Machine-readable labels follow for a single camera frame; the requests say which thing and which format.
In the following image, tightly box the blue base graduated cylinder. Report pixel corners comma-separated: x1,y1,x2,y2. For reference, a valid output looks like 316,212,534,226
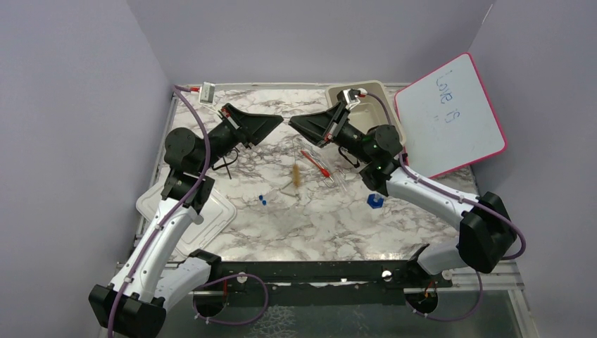
367,193,386,209

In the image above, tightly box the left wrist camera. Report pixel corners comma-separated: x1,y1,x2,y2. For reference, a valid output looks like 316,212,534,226
199,82,216,106

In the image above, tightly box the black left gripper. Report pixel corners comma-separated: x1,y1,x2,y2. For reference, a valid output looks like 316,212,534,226
196,102,283,174

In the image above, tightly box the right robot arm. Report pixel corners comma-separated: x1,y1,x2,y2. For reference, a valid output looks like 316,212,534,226
289,102,519,287

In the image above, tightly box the white plastic bin lid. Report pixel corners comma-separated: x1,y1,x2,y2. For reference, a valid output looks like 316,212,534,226
136,179,237,261

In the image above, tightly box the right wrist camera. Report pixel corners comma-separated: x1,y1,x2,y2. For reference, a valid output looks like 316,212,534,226
339,88,368,111

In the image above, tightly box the pink framed whiteboard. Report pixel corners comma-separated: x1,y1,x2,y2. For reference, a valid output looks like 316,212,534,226
394,52,508,177

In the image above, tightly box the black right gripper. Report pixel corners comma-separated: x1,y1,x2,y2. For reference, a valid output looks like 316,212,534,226
289,101,375,165

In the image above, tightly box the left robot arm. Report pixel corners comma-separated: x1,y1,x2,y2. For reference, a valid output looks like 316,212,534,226
89,104,284,337

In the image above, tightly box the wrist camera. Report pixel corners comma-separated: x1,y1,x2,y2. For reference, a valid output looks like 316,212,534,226
339,88,368,111
199,82,216,106

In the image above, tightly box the red plastic spatula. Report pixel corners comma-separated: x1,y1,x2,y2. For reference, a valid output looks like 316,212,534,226
301,150,331,178

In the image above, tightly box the tan bristle test tube brush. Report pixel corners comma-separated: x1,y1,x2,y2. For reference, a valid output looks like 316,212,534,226
291,140,302,189

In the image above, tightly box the beige plastic bin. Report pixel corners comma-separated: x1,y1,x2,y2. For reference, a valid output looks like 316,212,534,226
325,80,406,150

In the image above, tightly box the metal test tube clamp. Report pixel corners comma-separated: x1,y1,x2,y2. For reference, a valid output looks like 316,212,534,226
294,138,348,192

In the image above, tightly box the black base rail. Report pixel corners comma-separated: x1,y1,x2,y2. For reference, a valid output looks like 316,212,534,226
191,260,452,309

